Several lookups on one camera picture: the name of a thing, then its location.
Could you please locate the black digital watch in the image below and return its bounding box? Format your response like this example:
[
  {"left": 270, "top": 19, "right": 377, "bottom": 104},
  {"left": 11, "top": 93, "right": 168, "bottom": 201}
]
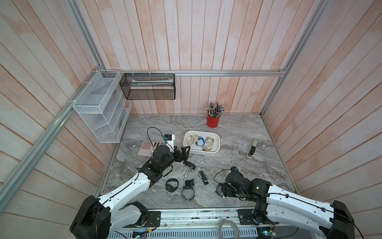
[
  {"left": 215, "top": 183, "right": 227, "bottom": 198},
  {"left": 165, "top": 178, "right": 179, "bottom": 193},
  {"left": 182, "top": 185, "right": 195, "bottom": 201}
]

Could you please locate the small beige strap watch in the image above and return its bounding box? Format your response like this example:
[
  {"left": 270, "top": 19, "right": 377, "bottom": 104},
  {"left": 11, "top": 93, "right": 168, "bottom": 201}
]
[{"left": 187, "top": 134, "right": 199, "bottom": 145}]

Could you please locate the blue translucent plastic watch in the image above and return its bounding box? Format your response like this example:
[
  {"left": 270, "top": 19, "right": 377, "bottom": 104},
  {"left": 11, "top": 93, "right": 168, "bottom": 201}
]
[{"left": 195, "top": 136, "right": 206, "bottom": 147}]

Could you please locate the gold bracelet watch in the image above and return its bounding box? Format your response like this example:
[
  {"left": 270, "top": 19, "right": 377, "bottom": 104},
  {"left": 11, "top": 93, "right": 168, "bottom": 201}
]
[{"left": 205, "top": 136, "right": 215, "bottom": 145}]

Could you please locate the cream silicone watch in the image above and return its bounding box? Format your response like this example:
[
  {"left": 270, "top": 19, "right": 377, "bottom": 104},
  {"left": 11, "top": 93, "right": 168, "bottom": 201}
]
[{"left": 187, "top": 137, "right": 198, "bottom": 145}]

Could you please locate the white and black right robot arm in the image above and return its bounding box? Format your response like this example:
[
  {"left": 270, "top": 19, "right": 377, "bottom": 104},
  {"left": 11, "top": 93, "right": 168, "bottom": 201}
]
[{"left": 216, "top": 167, "right": 356, "bottom": 239}]

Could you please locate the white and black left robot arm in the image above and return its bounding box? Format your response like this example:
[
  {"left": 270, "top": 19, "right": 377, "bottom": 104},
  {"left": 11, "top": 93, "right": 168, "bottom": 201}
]
[{"left": 70, "top": 145, "right": 191, "bottom": 239}]

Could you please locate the white plastic storage box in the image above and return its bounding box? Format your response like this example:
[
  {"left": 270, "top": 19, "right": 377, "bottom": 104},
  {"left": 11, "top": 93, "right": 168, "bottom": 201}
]
[{"left": 183, "top": 130, "right": 220, "bottom": 156}]

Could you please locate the black small watch upper middle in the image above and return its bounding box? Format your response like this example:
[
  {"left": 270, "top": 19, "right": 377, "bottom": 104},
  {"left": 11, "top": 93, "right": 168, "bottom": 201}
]
[{"left": 185, "top": 179, "right": 195, "bottom": 187}]

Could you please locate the white tape roll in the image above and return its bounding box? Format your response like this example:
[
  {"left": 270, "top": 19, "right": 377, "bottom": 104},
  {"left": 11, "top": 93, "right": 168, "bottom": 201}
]
[{"left": 217, "top": 220, "right": 240, "bottom": 239}]

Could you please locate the black and cream utility knife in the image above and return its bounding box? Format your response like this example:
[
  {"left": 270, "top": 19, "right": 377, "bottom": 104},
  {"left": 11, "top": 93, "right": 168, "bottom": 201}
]
[{"left": 247, "top": 139, "right": 258, "bottom": 158}]

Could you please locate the red metal pencil bucket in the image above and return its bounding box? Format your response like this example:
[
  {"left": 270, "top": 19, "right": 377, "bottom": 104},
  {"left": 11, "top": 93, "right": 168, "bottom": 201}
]
[{"left": 207, "top": 114, "right": 220, "bottom": 128}]

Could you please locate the bundle of coloured pencils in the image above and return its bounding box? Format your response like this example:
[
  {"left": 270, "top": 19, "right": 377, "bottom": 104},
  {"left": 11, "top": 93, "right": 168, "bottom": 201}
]
[{"left": 208, "top": 102, "right": 225, "bottom": 118}]

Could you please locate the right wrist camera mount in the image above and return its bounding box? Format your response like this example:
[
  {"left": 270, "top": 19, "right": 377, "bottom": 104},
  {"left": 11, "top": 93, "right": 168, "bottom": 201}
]
[{"left": 230, "top": 166, "right": 239, "bottom": 173}]

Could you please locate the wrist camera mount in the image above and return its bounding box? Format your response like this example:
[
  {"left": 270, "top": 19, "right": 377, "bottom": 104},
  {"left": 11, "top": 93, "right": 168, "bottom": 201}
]
[
  {"left": 230, "top": 166, "right": 239, "bottom": 173},
  {"left": 164, "top": 134, "right": 175, "bottom": 152}
]

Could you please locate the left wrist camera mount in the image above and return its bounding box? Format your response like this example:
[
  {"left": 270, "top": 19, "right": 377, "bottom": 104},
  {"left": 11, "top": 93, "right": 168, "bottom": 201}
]
[{"left": 164, "top": 134, "right": 175, "bottom": 152}]

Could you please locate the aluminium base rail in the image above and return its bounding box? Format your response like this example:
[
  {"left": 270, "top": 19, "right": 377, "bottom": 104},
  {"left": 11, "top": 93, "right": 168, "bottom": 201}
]
[{"left": 122, "top": 205, "right": 332, "bottom": 237}]

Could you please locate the black mesh wall basket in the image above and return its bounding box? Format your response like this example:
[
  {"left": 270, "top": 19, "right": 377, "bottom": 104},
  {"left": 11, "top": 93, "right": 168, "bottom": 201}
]
[{"left": 119, "top": 73, "right": 176, "bottom": 100}]

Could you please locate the white wire mesh shelf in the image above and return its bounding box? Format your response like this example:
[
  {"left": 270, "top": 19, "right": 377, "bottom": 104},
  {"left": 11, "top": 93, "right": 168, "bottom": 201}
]
[{"left": 73, "top": 70, "right": 131, "bottom": 143}]

